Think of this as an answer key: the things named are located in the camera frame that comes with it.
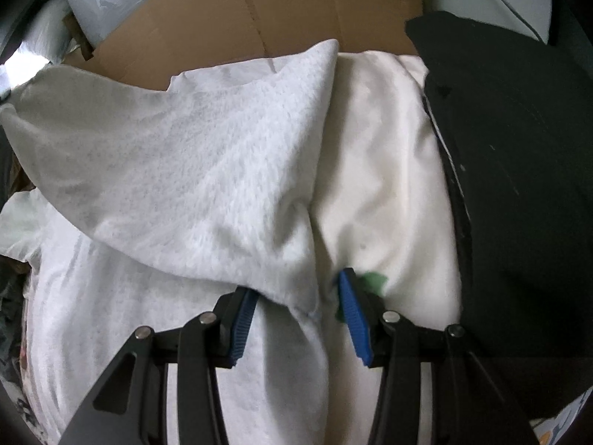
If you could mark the white pillow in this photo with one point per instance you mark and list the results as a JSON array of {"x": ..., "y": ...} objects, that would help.
[{"x": 46, "y": 32}]

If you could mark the folded black garment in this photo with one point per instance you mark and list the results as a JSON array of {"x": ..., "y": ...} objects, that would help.
[{"x": 509, "y": 171}]

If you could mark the flattened cardboard sheet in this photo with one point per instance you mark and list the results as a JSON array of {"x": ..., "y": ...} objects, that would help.
[{"x": 231, "y": 18}]

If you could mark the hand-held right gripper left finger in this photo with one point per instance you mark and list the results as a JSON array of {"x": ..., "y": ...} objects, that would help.
[{"x": 241, "y": 329}]

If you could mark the light grey sweatshirt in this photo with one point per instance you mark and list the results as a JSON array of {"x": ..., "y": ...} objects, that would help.
[{"x": 185, "y": 171}]

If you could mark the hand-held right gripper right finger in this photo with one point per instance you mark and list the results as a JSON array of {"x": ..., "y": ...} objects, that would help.
[{"x": 354, "y": 315}]

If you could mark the cream bear print bed sheet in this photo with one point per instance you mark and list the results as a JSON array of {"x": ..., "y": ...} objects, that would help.
[{"x": 394, "y": 171}]

